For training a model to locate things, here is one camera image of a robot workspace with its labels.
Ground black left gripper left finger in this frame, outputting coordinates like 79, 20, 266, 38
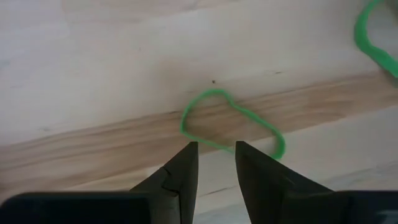
129, 141, 200, 224

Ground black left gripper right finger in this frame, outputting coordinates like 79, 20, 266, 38
234, 140, 340, 224

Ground thin green rubber band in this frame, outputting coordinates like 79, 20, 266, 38
353, 0, 398, 78
179, 88, 286, 161

